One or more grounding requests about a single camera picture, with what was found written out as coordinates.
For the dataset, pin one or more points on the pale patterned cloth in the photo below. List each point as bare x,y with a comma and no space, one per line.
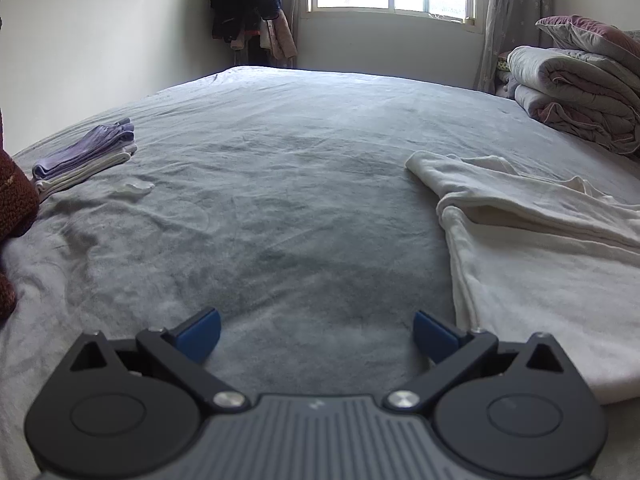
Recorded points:
503,75

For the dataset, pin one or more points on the pink grey pillow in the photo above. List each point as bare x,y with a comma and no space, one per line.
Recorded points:
590,30

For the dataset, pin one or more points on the folded grey pink quilt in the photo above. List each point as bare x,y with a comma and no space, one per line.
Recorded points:
575,95

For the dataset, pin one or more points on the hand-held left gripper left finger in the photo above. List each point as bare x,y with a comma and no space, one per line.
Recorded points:
200,332

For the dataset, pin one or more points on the folded white socks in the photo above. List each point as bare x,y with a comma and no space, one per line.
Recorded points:
85,172

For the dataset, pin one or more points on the folded purple white clothes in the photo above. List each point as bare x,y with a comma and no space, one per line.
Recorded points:
85,147

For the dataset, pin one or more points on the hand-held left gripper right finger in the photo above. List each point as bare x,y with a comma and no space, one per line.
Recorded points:
435,332

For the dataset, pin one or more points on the dark red knit garment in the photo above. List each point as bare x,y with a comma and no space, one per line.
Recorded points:
15,195

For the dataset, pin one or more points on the white long-sleeve printed shirt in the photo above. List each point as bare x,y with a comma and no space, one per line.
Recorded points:
540,285

